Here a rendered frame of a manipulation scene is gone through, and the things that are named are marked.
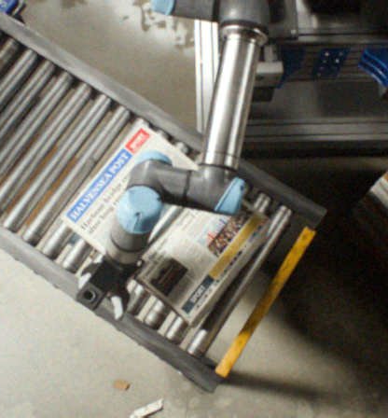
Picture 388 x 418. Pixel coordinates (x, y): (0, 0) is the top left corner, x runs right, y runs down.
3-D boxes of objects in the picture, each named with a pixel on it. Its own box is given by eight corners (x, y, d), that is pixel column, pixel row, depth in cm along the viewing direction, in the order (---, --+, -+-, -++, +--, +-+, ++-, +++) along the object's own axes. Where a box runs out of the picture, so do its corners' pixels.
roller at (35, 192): (117, 104, 166) (115, 96, 161) (16, 239, 156) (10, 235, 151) (103, 95, 167) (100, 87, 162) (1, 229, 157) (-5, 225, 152)
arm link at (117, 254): (132, 260, 107) (99, 233, 109) (127, 272, 111) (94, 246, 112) (156, 237, 112) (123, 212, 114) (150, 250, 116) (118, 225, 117)
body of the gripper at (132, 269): (140, 276, 125) (154, 245, 116) (115, 302, 119) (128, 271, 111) (113, 255, 126) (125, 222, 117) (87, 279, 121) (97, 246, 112)
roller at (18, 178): (99, 92, 167) (96, 85, 162) (-3, 226, 157) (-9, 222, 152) (85, 84, 167) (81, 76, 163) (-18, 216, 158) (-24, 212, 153)
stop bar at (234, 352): (316, 233, 150) (317, 231, 148) (225, 380, 141) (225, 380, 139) (305, 227, 151) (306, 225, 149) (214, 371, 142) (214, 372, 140)
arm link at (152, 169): (189, 182, 119) (178, 222, 112) (135, 172, 120) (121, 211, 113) (192, 154, 113) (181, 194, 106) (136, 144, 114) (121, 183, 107)
